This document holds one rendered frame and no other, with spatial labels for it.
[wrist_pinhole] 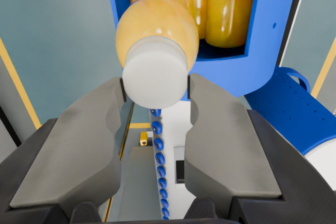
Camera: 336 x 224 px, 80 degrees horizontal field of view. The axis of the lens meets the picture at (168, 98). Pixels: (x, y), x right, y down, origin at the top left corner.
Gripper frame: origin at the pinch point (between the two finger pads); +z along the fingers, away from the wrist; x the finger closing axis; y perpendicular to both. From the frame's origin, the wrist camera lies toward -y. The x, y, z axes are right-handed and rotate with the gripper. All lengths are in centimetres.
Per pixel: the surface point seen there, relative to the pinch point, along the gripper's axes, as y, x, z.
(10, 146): 125, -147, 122
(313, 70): 69, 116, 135
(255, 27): 0.8, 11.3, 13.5
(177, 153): 52, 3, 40
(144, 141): 46, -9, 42
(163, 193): 74, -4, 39
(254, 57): 4.7, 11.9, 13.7
